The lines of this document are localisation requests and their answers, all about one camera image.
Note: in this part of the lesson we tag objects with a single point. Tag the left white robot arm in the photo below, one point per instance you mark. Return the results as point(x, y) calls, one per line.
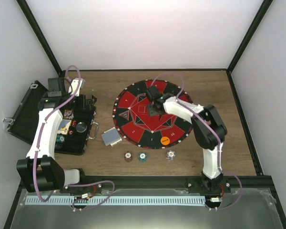
point(39, 171)

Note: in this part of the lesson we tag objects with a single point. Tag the teal chip stack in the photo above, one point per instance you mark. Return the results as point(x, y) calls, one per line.
point(142, 156)

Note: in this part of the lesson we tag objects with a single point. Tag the red dice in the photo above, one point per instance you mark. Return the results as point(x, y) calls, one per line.
point(73, 124)

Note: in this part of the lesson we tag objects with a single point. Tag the orange big blind button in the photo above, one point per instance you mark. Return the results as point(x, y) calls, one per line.
point(165, 140)

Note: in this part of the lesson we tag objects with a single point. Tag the round red black poker mat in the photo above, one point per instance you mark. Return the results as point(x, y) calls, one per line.
point(141, 129)

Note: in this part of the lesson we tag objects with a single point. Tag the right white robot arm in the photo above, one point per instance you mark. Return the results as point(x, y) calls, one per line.
point(208, 127)

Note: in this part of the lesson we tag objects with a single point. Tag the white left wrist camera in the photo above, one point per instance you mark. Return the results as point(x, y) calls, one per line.
point(76, 86)

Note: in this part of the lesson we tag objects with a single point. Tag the brown 100 chip stack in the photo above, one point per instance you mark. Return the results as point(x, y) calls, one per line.
point(128, 157)

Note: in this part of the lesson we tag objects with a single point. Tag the perforated light blue rail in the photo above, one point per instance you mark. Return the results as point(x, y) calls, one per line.
point(126, 201)

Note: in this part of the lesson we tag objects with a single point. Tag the black poker chip case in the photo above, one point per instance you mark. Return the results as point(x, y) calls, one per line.
point(23, 124)

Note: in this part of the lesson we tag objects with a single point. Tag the blue orange chip stack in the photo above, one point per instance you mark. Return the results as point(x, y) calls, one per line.
point(170, 155)

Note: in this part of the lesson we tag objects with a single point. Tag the triangular all in marker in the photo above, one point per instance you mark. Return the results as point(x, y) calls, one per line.
point(125, 115)

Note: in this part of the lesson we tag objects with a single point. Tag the black front mounting rail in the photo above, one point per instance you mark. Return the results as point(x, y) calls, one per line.
point(192, 183)

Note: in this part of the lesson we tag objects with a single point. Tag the clear dealer button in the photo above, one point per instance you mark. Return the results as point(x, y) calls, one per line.
point(81, 127)

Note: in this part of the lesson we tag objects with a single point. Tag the chips in case top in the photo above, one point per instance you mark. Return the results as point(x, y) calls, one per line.
point(68, 114)

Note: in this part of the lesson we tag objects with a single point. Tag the teal chips in case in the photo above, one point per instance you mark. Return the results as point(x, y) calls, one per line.
point(60, 139)

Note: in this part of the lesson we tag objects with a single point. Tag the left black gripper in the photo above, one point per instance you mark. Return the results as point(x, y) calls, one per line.
point(82, 106)

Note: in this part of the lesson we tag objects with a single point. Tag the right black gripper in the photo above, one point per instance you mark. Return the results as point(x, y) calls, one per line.
point(150, 112)

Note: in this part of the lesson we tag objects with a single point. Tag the card box in case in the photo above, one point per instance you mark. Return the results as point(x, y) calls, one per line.
point(64, 127)

